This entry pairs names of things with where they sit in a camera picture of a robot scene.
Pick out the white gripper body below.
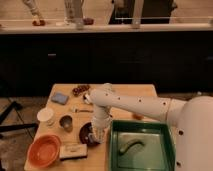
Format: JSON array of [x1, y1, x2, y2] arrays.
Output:
[[88, 125, 105, 143]]

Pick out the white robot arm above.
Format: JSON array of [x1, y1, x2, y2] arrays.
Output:
[[90, 83, 213, 171]]

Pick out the orange bowl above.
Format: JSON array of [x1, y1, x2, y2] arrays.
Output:
[[27, 135, 61, 168]]

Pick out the metal cup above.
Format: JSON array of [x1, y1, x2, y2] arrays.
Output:
[[59, 115, 73, 132]]

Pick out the red grapes toy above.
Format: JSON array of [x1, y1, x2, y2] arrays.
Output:
[[72, 85, 90, 97]]

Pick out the green plastic bin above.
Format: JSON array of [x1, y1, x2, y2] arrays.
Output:
[[108, 120, 175, 171]]

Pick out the blue sponge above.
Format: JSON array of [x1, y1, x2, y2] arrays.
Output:
[[51, 92, 69, 105]]

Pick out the black tripod legs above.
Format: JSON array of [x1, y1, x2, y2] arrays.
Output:
[[0, 101, 38, 133]]

